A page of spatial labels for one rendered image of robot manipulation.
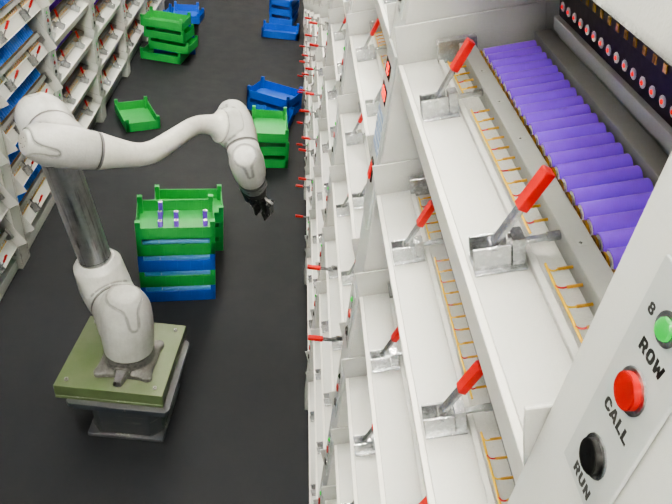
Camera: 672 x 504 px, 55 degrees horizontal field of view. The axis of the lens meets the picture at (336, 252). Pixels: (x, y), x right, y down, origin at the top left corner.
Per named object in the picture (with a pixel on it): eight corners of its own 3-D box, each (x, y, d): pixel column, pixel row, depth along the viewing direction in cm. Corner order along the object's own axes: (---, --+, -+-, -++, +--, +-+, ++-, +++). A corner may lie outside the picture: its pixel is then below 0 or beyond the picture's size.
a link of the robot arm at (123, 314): (111, 371, 199) (105, 316, 186) (93, 335, 211) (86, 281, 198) (162, 354, 207) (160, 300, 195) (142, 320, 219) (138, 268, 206)
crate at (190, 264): (139, 272, 260) (137, 256, 255) (141, 242, 275) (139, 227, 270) (215, 269, 266) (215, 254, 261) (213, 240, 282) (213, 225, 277)
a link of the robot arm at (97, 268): (98, 333, 211) (78, 294, 226) (145, 312, 218) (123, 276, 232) (13, 121, 162) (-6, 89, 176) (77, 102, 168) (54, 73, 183)
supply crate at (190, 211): (135, 240, 250) (134, 223, 245) (138, 211, 266) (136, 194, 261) (215, 238, 256) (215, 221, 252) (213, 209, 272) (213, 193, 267)
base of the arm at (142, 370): (87, 386, 200) (86, 373, 197) (110, 337, 218) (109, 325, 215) (147, 392, 201) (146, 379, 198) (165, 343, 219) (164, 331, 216)
